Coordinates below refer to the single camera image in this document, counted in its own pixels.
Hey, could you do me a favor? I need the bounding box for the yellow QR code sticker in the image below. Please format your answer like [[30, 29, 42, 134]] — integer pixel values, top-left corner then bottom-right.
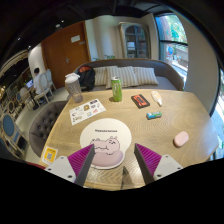
[[41, 146, 58, 164]]

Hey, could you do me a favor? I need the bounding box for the white sticker sheet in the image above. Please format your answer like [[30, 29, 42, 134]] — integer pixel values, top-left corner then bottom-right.
[[69, 99, 106, 125]]

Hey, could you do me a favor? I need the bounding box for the large window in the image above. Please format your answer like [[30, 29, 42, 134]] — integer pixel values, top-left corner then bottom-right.
[[155, 14, 188, 81]]

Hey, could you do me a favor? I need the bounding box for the striped cushion left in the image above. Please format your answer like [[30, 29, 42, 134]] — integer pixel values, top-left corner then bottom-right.
[[94, 67, 107, 86]]

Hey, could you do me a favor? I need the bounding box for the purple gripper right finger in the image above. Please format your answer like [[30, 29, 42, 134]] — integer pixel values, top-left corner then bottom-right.
[[134, 144, 162, 184]]

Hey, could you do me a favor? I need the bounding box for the striped cushion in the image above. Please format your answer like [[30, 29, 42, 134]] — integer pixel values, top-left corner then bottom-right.
[[94, 67, 107, 86], [133, 67, 159, 85], [106, 66, 139, 89]]

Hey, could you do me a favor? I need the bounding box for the black backpack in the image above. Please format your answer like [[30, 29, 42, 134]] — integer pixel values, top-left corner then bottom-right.
[[78, 66, 95, 91]]

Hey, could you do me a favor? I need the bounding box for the blue padded chair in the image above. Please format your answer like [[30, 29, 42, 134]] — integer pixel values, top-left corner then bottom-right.
[[2, 113, 20, 145]]

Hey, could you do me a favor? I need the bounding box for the striped cushion middle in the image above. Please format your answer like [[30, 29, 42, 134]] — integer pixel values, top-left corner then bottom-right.
[[106, 66, 139, 89]]

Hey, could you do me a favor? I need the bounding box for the white dining chair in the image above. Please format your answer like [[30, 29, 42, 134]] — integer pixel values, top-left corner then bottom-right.
[[35, 73, 52, 102]]

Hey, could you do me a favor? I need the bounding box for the wooden door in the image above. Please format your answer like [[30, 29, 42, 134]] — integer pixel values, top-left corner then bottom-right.
[[41, 22, 90, 88]]

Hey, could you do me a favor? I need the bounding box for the arched glass cabinet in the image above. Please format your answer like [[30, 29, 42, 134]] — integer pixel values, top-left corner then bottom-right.
[[119, 22, 150, 59]]

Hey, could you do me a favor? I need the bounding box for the green drink can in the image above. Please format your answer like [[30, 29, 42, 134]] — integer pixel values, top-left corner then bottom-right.
[[111, 77, 122, 102]]

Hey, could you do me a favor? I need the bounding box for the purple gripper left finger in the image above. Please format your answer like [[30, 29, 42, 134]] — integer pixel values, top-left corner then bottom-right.
[[68, 144, 95, 186]]

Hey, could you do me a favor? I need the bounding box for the grey curved sofa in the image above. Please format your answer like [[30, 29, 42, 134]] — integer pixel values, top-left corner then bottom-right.
[[73, 58, 185, 93]]

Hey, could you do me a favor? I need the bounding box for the seated person in white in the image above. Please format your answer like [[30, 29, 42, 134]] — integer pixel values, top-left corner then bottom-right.
[[33, 67, 42, 95]]

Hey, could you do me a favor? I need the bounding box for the striped cushion right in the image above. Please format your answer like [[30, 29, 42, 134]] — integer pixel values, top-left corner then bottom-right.
[[133, 67, 159, 85]]

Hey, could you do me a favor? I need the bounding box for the grey tufted chair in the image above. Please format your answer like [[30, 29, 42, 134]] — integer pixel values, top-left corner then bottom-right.
[[29, 101, 66, 157]]

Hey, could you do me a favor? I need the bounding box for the round white capybara mouse pad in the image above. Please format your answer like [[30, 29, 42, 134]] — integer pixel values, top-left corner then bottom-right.
[[80, 118, 132, 169]]

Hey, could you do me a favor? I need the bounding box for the clear plastic shaker bottle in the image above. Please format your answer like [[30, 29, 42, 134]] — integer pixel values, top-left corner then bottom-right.
[[65, 73, 83, 103]]

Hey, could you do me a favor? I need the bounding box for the small teal pack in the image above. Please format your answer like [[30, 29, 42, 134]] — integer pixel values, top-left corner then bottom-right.
[[146, 112, 162, 120]]

